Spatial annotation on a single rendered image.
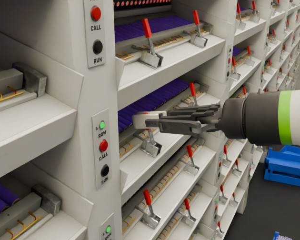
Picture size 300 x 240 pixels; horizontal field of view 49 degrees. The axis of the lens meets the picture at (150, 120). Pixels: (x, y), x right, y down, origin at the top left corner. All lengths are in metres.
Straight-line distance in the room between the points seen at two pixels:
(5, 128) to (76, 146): 0.12
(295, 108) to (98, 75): 0.31
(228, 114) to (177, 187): 0.41
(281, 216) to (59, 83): 1.90
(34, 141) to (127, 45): 0.32
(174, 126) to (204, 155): 0.52
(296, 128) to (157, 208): 0.44
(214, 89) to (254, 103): 0.53
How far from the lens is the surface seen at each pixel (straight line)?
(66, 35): 0.43
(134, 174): 0.65
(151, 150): 0.71
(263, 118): 0.57
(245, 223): 2.09
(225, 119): 0.59
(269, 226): 2.11
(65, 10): 0.43
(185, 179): 0.99
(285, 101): 0.57
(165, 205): 0.89
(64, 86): 0.45
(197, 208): 1.21
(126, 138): 0.70
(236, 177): 1.79
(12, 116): 0.42
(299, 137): 0.58
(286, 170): 2.49
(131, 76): 0.58
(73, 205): 0.53
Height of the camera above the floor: 1.27
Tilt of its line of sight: 22 degrees down
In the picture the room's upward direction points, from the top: straight up
